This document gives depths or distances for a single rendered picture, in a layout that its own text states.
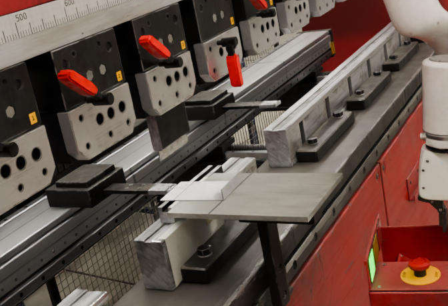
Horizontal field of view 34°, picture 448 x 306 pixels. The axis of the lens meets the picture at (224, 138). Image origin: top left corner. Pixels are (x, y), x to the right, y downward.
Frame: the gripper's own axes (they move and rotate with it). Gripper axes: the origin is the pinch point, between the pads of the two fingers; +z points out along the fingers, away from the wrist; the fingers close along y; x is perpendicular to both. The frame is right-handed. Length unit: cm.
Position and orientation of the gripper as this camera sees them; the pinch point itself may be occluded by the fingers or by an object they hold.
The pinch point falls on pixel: (447, 219)
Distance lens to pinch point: 145.3
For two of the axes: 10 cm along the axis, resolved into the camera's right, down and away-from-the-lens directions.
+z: 1.0, 9.4, 3.2
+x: 3.0, -3.4, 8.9
